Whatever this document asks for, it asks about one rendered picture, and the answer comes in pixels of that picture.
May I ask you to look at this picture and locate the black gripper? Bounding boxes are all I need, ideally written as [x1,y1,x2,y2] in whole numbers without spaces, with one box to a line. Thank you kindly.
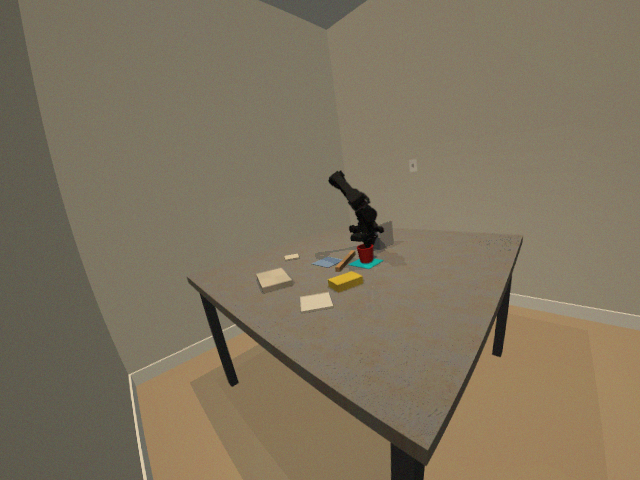
[350,219,384,249]

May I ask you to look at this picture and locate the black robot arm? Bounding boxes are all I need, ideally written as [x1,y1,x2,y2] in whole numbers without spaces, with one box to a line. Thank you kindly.
[328,171,377,234]

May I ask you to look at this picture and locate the red cup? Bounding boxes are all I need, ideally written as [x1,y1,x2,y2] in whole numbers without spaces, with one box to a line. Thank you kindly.
[357,244,374,263]

